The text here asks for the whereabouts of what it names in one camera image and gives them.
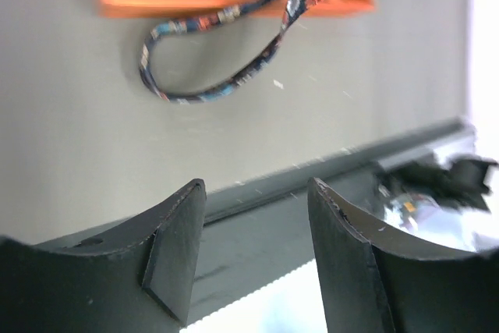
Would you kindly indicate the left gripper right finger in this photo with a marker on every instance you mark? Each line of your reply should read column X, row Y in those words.
column 377, row 278

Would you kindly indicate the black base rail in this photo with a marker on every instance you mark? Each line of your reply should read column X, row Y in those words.
column 256, row 248

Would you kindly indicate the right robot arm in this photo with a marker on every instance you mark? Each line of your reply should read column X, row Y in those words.
column 461, row 184

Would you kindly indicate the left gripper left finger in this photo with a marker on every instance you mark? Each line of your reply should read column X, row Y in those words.
column 134, row 277

